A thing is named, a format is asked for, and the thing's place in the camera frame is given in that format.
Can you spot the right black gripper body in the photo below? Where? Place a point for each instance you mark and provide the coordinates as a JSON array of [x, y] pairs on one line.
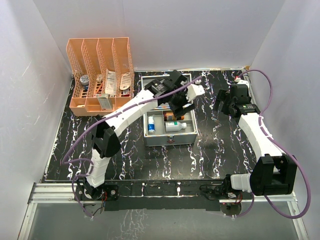
[[228, 102]]

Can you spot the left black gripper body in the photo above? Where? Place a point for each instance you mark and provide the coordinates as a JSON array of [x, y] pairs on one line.
[[177, 101]]

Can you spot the brown syrup bottle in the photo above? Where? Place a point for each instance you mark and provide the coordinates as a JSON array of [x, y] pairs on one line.
[[169, 116]]

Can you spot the white pill bottle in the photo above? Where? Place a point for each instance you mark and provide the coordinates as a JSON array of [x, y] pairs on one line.
[[175, 126]]

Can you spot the grey plastic divided tray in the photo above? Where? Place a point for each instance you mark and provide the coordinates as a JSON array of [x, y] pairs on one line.
[[162, 122]]

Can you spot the grey metal medicine case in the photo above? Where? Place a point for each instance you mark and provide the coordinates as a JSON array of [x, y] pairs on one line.
[[168, 140]]

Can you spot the small blue label bottle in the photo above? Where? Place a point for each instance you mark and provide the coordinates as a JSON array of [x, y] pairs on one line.
[[151, 125]]

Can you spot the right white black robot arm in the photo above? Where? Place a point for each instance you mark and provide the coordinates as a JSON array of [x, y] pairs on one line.
[[274, 172]]

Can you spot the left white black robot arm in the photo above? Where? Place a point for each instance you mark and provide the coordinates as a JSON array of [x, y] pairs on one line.
[[173, 90]]

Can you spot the white medicine box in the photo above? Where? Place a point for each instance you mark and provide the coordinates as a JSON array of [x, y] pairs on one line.
[[104, 101]]

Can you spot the pink oval blister pack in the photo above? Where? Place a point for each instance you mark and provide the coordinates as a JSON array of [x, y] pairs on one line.
[[125, 81]]

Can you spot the white paper packet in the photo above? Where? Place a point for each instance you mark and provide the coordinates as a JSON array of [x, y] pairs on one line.
[[111, 83]]

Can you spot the orange plastic file organizer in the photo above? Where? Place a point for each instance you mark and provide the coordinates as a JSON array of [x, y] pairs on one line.
[[93, 57]]

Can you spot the round blue tin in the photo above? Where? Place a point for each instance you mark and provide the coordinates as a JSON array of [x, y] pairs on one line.
[[84, 80]]

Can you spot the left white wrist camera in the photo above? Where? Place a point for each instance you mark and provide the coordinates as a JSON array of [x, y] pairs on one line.
[[193, 91]]

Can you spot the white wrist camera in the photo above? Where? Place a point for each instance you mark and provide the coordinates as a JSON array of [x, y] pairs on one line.
[[193, 91], [240, 81]]

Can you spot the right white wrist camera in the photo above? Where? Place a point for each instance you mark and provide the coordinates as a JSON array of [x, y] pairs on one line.
[[240, 81]]

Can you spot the aluminium frame rail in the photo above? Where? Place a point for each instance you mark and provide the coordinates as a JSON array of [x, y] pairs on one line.
[[139, 178]]

